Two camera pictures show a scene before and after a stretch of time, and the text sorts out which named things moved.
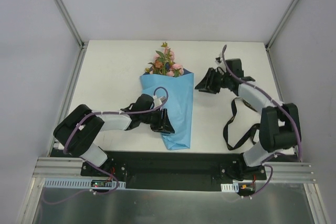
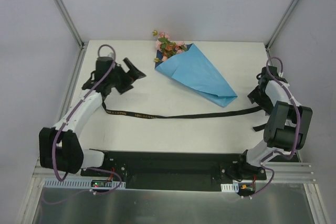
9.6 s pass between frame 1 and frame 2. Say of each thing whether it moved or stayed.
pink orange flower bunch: moved
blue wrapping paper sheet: moved
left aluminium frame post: stayed
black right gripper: moved
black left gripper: moved
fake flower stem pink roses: moved
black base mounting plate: stayed
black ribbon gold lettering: moved
